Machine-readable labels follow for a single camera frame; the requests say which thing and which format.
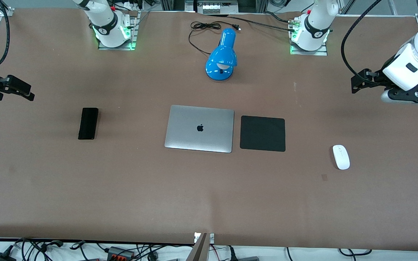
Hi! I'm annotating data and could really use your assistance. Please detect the black phone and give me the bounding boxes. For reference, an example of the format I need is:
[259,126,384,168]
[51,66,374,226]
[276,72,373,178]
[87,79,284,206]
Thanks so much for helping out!
[78,107,99,140]

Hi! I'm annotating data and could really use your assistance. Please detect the white computer mouse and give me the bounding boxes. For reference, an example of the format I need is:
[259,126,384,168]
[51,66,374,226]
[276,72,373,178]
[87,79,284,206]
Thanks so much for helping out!
[332,145,351,170]

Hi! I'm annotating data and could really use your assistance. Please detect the black mouse pad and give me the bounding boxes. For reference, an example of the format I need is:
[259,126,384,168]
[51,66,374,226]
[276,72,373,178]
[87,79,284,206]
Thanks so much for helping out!
[240,115,286,152]

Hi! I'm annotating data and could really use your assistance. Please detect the blue desk lamp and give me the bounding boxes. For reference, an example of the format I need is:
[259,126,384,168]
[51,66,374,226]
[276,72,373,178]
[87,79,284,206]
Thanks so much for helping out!
[205,28,238,82]

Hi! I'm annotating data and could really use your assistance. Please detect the white power strip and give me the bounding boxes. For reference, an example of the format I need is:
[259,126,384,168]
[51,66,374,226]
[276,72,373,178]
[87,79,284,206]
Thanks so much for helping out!
[113,0,148,11]

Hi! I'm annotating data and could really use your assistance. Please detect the grey terminal block device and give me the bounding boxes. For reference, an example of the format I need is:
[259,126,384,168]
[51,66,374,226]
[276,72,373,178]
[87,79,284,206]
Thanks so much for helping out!
[202,3,239,15]

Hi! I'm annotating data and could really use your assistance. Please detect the silver closed laptop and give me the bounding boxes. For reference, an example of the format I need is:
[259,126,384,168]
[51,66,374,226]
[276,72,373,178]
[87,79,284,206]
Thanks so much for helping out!
[164,105,235,153]

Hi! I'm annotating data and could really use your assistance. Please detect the grey box orange connectors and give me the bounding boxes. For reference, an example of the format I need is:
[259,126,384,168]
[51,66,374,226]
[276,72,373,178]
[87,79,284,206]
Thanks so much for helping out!
[106,246,136,261]

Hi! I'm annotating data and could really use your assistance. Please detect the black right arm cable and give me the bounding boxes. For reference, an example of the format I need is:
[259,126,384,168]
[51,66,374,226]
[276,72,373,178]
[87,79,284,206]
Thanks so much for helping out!
[0,0,11,69]

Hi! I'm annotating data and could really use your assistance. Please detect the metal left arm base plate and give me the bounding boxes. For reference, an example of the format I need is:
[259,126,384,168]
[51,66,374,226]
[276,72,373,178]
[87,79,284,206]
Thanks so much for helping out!
[290,17,328,56]

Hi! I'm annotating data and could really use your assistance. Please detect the black braided table cable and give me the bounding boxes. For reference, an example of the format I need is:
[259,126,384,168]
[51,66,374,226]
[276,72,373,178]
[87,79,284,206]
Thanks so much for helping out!
[227,12,297,33]

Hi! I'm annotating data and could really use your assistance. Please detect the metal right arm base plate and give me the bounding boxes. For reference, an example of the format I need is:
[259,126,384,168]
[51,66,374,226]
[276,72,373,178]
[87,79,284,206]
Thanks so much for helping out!
[98,11,139,51]

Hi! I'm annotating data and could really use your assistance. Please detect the black tangled floor cables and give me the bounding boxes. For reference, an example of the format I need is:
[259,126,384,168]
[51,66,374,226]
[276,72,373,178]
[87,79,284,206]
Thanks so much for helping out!
[13,237,97,261]

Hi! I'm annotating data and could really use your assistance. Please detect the black looped floor cable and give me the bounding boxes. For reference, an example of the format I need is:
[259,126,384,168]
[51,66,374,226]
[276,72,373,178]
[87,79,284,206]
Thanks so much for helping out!
[338,248,373,257]

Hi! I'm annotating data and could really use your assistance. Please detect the black lamp cord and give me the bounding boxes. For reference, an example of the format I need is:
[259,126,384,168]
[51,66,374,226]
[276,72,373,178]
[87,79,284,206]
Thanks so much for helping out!
[188,21,241,56]

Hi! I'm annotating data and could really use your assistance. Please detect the aluminium frame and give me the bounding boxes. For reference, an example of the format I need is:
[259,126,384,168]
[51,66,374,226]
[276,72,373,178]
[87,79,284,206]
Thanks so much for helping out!
[160,0,268,13]

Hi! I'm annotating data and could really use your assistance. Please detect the white metal bracket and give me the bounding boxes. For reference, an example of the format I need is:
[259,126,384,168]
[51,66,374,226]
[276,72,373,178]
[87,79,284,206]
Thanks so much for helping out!
[194,233,215,244]

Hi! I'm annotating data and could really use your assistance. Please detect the grey camera stand post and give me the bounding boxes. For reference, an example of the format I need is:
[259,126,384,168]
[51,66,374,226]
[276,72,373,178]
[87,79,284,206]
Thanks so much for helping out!
[185,233,209,261]

